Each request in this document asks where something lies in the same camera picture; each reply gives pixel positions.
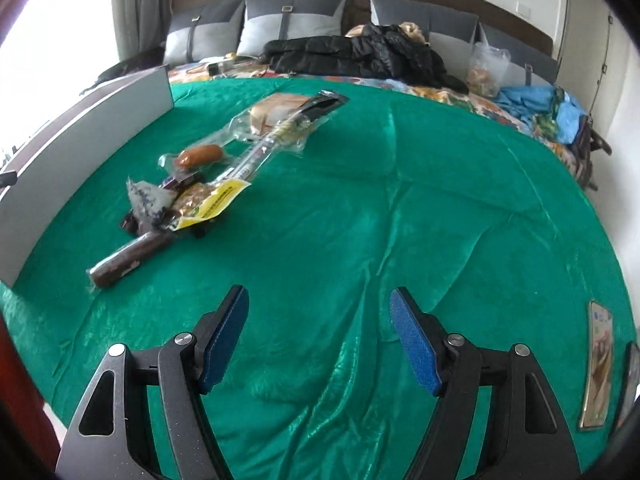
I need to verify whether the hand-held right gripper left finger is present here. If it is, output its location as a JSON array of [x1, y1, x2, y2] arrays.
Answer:
[[56, 284, 250, 480]]

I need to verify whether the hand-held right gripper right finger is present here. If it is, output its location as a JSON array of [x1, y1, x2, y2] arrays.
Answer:
[[389, 287, 583, 480]]

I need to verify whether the long clear snack stick packet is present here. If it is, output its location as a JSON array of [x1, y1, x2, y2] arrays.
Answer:
[[212, 89, 349, 186]]

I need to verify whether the white cardboard box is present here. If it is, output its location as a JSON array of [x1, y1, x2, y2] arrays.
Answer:
[[0, 66, 175, 286]]

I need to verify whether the long brown sausage stick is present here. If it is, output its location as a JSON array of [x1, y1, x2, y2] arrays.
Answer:
[[87, 232, 173, 289]]

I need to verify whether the yellow label snack packet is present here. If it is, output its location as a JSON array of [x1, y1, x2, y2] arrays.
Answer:
[[170, 179, 251, 233]]

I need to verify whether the green blanket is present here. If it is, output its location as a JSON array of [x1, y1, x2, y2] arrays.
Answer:
[[0, 76, 632, 480]]

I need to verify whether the silver purple snack wrapper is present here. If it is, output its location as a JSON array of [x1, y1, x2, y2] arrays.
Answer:
[[125, 177, 176, 226]]

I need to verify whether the small dark snack packet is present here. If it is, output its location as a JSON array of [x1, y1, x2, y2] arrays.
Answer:
[[162, 172, 203, 191]]

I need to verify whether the smartphone with picture screen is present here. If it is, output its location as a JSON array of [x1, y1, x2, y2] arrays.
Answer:
[[579, 301, 615, 431]]

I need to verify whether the short orange sausage packet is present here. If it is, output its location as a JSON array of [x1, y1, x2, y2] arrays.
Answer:
[[159, 144, 226, 171]]

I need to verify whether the clear bread packet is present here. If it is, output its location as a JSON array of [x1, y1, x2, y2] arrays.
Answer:
[[227, 92, 321, 156]]

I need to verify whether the brown bag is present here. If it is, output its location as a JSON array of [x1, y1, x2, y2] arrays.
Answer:
[[575, 115, 612, 191]]

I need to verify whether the blue cloth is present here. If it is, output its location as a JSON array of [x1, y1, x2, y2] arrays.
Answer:
[[492, 85, 583, 143]]

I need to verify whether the clear plastic bag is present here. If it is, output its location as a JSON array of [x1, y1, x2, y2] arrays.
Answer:
[[467, 42, 511, 97]]

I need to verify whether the black puffer jacket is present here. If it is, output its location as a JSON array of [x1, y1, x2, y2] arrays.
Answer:
[[262, 24, 468, 93]]

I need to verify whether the tan cloth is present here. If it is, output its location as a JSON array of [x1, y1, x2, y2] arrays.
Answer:
[[345, 22, 426, 43]]

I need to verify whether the grey curtain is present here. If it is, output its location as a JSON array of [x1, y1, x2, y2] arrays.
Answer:
[[111, 0, 173, 66]]

